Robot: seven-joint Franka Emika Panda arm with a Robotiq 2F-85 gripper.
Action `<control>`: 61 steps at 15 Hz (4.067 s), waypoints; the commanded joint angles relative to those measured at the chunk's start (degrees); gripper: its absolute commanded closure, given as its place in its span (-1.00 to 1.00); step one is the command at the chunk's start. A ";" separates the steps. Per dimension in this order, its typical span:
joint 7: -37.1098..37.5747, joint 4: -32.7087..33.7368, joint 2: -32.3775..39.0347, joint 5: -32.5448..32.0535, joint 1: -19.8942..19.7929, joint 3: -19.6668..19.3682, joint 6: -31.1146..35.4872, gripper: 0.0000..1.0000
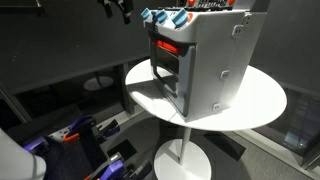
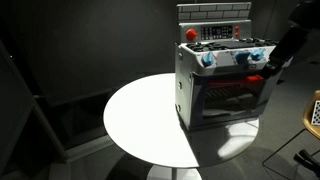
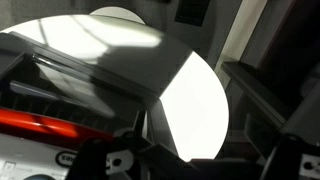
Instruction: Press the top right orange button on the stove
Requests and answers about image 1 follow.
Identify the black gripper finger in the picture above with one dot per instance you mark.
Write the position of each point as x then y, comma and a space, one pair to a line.
126, 12
108, 8

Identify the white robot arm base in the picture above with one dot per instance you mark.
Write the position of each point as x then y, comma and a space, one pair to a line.
16, 160

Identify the large blue stove knob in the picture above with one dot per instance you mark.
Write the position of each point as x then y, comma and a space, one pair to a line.
180, 17

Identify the orange round stove button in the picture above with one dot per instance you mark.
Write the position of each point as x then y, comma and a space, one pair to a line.
231, 1
191, 2

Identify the white grey toy stove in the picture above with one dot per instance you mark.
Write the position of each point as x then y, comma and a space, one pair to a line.
213, 63

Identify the white round table base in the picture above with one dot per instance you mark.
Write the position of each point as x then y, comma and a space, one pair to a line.
98, 83

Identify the grey oven door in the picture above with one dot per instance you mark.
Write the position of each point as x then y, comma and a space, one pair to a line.
173, 80

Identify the purple clamp with orange tip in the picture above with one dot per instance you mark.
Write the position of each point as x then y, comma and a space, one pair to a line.
80, 124

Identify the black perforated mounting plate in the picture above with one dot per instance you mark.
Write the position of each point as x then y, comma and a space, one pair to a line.
71, 156

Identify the purple black clamp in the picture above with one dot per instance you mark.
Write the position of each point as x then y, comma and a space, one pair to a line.
111, 166

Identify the white round pedestal table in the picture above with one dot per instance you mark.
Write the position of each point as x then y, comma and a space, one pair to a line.
260, 100

